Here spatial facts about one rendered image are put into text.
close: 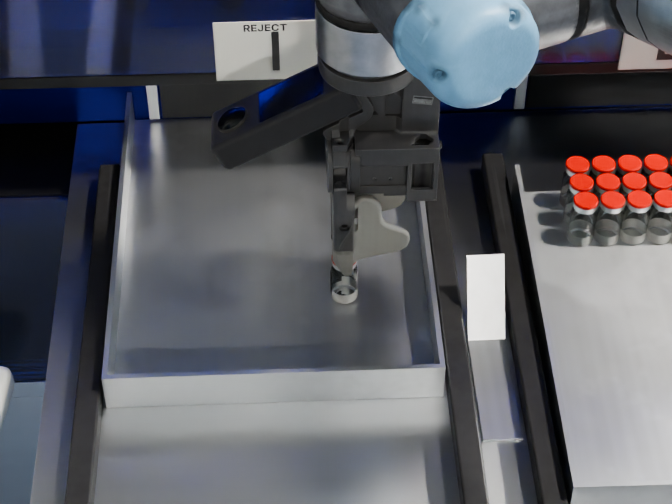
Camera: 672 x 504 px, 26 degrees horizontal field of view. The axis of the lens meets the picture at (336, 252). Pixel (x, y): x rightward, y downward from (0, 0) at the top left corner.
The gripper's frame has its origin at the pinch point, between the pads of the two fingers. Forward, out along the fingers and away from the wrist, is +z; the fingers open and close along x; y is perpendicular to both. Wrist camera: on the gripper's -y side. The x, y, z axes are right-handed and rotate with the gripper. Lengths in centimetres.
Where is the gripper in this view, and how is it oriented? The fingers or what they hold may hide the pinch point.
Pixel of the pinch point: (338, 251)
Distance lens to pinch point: 116.4
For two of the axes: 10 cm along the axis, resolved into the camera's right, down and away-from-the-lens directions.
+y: 10.0, -0.3, 0.3
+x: -0.4, -7.1, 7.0
